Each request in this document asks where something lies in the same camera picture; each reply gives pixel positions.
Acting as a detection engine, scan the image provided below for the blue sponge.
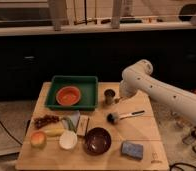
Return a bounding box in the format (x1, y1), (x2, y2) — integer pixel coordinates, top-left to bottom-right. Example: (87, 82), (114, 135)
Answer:
(121, 141), (144, 160)

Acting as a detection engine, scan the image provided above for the white small bowl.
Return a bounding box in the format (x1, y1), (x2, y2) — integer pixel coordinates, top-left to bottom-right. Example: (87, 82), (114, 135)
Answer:
(59, 130), (77, 150)

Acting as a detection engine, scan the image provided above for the silver metal fork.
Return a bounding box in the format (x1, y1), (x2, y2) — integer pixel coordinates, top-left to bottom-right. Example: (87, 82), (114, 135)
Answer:
(115, 97), (122, 103)

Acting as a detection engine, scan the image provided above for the dark purple bowl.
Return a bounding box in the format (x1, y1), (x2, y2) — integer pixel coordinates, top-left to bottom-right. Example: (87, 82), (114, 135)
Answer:
(83, 127), (112, 156)

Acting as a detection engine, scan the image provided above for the orange bowl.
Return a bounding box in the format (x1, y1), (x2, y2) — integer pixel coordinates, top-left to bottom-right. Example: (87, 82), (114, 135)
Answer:
(56, 86), (81, 106)

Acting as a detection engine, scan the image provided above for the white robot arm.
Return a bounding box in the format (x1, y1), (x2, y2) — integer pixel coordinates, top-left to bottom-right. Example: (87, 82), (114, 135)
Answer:
(119, 59), (196, 126)

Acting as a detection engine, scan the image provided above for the wooden block with dark strip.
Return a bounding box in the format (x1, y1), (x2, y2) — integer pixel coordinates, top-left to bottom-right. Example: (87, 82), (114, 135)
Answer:
(77, 115), (89, 136)

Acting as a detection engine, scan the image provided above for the dish brush with black head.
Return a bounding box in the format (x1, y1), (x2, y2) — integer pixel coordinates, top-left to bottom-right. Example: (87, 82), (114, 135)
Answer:
(107, 110), (145, 124)

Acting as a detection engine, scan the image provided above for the green plastic tray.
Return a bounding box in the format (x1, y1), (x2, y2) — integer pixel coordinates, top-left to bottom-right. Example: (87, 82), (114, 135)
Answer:
(45, 75), (98, 111)

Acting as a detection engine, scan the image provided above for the bunch of red grapes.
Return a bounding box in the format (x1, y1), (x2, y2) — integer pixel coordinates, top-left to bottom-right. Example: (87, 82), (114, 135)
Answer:
(34, 115), (59, 129)

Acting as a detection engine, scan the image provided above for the metal cup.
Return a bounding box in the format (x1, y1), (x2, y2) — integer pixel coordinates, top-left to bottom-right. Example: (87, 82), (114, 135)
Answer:
(104, 89), (115, 105)

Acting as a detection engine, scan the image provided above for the black cable on floor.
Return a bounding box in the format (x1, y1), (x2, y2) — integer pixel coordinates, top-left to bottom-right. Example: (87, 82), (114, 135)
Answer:
(0, 109), (24, 147)

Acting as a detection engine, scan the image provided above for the orange peach fruit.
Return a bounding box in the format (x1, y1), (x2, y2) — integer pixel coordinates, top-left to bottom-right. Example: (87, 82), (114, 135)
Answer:
(30, 131), (46, 148)

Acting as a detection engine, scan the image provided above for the yellow banana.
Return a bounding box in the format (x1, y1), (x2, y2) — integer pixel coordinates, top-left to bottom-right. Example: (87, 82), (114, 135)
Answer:
(44, 128), (64, 137)

